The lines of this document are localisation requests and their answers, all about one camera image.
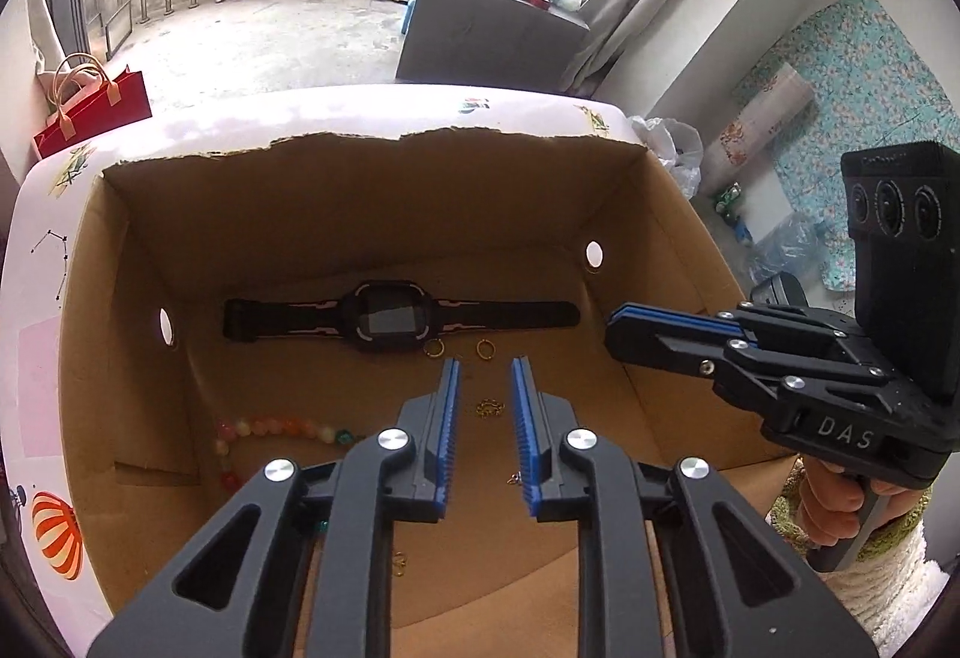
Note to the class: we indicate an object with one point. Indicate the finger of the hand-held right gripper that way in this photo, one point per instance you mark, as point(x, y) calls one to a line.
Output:
point(675, 320)
point(660, 350)

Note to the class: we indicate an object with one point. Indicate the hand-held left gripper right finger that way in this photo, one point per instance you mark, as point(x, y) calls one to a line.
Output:
point(525, 433)

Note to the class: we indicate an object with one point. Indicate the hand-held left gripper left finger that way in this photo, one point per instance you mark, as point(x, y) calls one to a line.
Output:
point(448, 433)

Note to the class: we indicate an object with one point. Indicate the black wrist watch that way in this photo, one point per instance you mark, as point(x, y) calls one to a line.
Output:
point(382, 316)

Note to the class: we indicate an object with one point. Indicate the large brown cardboard box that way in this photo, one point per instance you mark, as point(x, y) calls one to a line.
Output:
point(375, 238)

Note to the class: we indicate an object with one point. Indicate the person's right forearm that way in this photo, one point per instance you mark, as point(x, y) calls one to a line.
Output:
point(892, 590)

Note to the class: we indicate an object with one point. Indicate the person's right hand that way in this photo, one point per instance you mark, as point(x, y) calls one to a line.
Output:
point(825, 508)

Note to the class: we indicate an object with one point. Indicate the grey small appliance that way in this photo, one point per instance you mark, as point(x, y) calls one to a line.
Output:
point(780, 294)

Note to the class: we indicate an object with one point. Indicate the small blue item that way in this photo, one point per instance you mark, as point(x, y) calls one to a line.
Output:
point(742, 232)

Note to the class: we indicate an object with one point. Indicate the clear plastic bag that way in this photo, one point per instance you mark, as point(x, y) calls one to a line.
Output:
point(787, 249)

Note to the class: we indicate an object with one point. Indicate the white plastic bag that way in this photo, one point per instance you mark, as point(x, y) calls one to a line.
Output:
point(671, 155)

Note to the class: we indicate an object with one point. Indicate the floral paper roll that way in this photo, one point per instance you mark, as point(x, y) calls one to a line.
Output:
point(765, 118)

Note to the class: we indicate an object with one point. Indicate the turquoise floral cloth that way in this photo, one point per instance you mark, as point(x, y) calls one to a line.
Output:
point(862, 80)

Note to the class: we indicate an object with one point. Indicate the grey cabinet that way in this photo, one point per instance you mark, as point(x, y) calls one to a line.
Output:
point(487, 42)

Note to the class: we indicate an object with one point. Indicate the blue container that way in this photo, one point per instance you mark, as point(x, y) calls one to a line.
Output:
point(409, 16)

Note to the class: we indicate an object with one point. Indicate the red gift bag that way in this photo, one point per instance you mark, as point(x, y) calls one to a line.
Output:
point(97, 118)

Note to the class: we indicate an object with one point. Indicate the leaning metal frame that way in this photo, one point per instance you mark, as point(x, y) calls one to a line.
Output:
point(118, 27)

